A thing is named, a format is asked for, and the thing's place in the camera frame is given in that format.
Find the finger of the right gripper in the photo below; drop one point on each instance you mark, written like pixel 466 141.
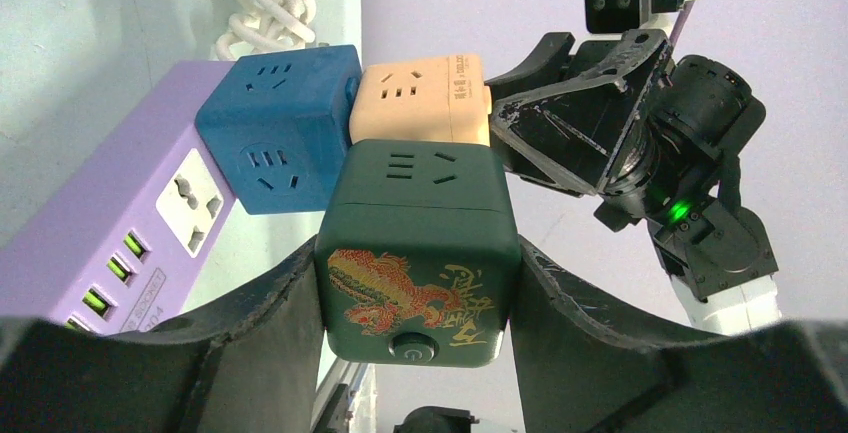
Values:
pixel 574 132
pixel 545 60

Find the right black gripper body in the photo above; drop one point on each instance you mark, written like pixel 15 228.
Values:
pixel 672 130

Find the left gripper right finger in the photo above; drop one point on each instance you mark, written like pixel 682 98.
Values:
pixel 587 361

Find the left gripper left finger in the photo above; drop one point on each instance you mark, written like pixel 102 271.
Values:
pixel 245 362

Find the beige cube socket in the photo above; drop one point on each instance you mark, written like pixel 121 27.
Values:
pixel 441 99

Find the purple power strip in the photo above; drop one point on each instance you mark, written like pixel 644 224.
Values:
pixel 119 247

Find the dark green cube socket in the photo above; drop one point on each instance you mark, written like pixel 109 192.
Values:
pixel 418 255

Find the dark blue cube socket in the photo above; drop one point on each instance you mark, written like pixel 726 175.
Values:
pixel 277 126

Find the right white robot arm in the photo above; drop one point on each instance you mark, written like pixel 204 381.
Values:
pixel 721 266

